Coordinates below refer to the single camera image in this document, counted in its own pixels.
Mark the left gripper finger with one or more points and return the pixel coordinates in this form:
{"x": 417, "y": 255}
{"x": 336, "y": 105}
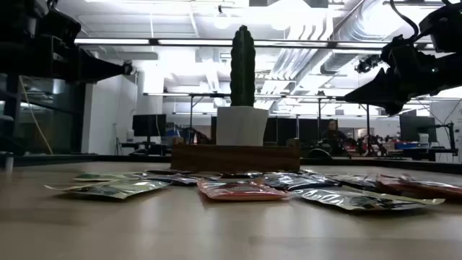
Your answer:
{"x": 97, "y": 65}
{"x": 101, "y": 76}

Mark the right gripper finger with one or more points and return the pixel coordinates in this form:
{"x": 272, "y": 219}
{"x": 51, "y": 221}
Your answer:
{"x": 391, "y": 109}
{"x": 379, "y": 92}

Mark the orange tea packet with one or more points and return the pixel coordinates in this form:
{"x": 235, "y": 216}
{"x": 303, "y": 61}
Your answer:
{"x": 238, "y": 191}
{"x": 433, "y": 188}
{"x": 388, "y": 182}

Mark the small dark robot arm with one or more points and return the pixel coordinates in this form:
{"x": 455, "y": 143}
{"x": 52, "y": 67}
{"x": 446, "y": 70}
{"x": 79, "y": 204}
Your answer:
{"x": 371, "y": 144}

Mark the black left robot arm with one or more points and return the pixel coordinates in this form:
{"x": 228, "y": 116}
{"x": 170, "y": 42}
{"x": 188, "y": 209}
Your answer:
{"x": 14, "y": 21}

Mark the black computer monitor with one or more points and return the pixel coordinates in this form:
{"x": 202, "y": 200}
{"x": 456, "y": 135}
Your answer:
{"x": 415, "y": 128}
{"x": 148, "y": 125}

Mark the long LED light bar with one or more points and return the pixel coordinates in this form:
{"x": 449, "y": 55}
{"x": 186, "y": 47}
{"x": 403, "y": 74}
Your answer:
{"x": 119, "y": 41}

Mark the blue storage bin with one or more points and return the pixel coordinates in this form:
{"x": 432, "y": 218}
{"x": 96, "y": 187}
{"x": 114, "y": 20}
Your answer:
{"x": 406, "y": 145}

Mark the white cup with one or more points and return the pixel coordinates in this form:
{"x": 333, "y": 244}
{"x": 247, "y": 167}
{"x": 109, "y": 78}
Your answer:
{"x": 424, "y": 138}
{"x": 130, "y": 135}

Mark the person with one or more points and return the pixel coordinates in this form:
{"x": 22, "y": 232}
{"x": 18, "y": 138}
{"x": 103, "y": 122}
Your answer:
{"x": 332, "y": 135}

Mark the black partition panel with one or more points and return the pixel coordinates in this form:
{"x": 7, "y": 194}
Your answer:
{"x": 285, "y": 130}

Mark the tall green cactus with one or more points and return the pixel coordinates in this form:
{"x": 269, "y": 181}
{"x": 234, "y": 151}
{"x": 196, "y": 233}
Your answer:
{"x": 242, "y": 65}

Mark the wooden organizer box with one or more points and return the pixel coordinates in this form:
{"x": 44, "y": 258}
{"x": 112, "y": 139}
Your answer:
{"x": 234, "y": 157}

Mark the black dome camera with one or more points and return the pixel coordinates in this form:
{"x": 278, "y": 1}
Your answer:
{"x": 128, "y": 68}

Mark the black mounted camera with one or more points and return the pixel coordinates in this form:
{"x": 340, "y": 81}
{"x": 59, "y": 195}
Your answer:
{"x": 366, "y": 65}

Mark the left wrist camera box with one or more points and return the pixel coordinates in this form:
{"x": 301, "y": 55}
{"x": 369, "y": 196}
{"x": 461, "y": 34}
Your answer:
{"x": 61, "y": 25}

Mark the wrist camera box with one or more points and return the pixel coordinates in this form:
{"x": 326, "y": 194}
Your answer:
{"x": 61, "y": 25}
{"x": 444, "y": 29}

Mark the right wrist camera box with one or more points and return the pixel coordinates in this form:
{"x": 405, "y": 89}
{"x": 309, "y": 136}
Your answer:
{"x": 444, "y": 29}

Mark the thin black metal frame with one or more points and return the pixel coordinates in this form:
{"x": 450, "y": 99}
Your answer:
{"x": 202, "y": 95}

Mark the white cylindrical post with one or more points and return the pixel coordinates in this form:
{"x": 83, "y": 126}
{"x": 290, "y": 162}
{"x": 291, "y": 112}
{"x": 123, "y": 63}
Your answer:
{"x": 8, "y": 162}

